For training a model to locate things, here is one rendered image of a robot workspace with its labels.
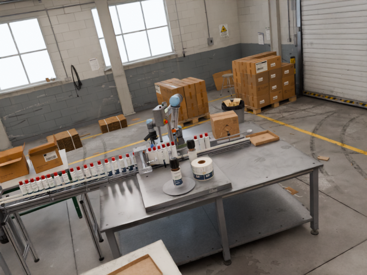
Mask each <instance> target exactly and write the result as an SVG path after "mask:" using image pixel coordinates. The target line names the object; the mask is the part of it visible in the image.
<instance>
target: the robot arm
mask: <svg viewBox="0 0 367 275"><path fill-rule="evenodd" d="M182 101H183V96H182V95H181V94H175V95H174V96H172V97H171V98H170V100H169V103H170V105H169V106H168V112H169V115H170V114H171V129H172V128H175V129H176V135H177V139H178V141H177V144H178V145H182V144H184V143H185V140H184V138H183V135H182V128H181V126H180V125H178V116H179V108H180V103H181V102H182ZM146 124H147V128H148V131H149V134H148V135H147V136H146V137H145V138H144V140H145V141H147V140H148V139H149V138H150V142H151V144H153V145H154V146H156V145H157V144H158V143H157V142H156V141H154V140H157V139H158V137H157V134H156V131H155V130H154V127H156V124H155V121H153V120H152V119H147V120H146Z"/></svg>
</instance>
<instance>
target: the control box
mask: <svg viewBox="0 0 367 275"><path fill-rule="evenodd" d="M159 106H161V109H159ZM159 106H157V107H156V108H154V109H153V110H152V111H153V116H154V119H155V124H156V126H157V127H163V126H165V125H166V123H165V122H164V121H165V120H167V121H168V122H169V121H170V118H169V116H168V117H167V118H165V115H166V114H167V113H168V112H167V113H164V108H165V107H167V105H164V106H162V105H159Z"/></svg>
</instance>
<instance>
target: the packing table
mask: <svg viewBox="0 0 367 275"><path fill-rule="evenodd" d="M59 153H60V156H61V159H62V162H63V165H61V166H58V167H55V168H52V169H50V170H46V171H43V172H40V173H38V174H36V172H35V169H34V167H33V164H32V162H31V163H30V160H27V162H28V165H29V174H28V175H25V176H22V177H18V178H15V179H13V180H10V181H6V182H3V183H0V186H2V188H3V191H4V192H3V194H2V195H4V194H8V193H11V192H14V191H16V190H19V189H20V187H19V186H20V185H19V181H22V182H23V184H25V180H28V181H29V183H30V182H31V181H30V178H33V179H34V181H36V177H37V176H38V177H39V179H40V180H42V178H41V176H42V175H44V176H45V178H46V179H47V176H46V175H47V174H50V176H51V177H52V179H53V178H54V172H57V174H58V175H59V176H62V170H65V172H66V173H67V175H68V178H69V180H70V181H71V180H72V177H71V175H70V172H69V166H68V161H67V156H66V150H65V149H63V150H59ZM76 197H77V196H74V197H71V198H72V200H73V203H74V206H75V209H76V212H77V214H78V217H79V218H82V213H81V211H80V207H79V204H78V202H77V199H76ZM71 198H67V199H63V200H60V201H56V202H52V203H49V204H46V205H42V206H39V207H36V208H34V209H31V210H29V211H26V212H22V213H19V215H20V216H23V215H26V214H29V213H31V212H34V211H37V210H39V209H42V208H45V207H48V206H51V205H54V204H56V203H59V202H62V201H64V200H68V199H71Z"/></svg>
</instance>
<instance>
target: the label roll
mask: <svg viewBox="0 0 367 275"><path fill-rule="evenodd" d="M191 165H192V171H193V177H194V179H196V180H199V181H204V180H208V179H210V178H212V177H213V176H214V169H213V165H212V159H210V158H208V157H201V158H197V159H195V160H193V161H192V162H191Z"/></svg>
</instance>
